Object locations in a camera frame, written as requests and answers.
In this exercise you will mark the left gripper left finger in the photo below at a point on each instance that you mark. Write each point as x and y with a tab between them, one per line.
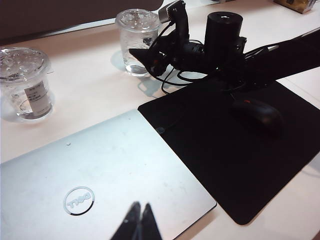
130	222

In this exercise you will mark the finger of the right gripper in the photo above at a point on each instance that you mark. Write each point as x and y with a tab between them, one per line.
163	40
152	62

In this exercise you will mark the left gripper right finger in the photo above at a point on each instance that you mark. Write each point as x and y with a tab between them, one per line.
149	225

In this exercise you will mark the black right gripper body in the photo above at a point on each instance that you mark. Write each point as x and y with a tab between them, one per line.
190	56

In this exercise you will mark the large clear plastic cup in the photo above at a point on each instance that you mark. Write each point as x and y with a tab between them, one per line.
135	32

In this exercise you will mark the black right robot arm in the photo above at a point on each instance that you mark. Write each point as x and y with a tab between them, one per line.
287	55

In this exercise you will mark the silver Dell laptop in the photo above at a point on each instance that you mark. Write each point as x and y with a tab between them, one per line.
100	170

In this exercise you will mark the clear cup with white label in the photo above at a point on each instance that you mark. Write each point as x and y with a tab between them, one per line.
22	82

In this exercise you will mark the black Lenovo mouse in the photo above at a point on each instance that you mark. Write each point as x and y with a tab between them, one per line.
260	115

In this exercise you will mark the black mouse pad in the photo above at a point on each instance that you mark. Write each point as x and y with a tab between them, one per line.
225	162

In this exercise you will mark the wide brown divider panel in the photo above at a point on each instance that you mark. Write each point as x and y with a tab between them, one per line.
62	15

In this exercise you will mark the yellow brown box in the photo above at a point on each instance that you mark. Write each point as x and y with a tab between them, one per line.
295	5

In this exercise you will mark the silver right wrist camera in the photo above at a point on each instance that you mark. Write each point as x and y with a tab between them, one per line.
167	11

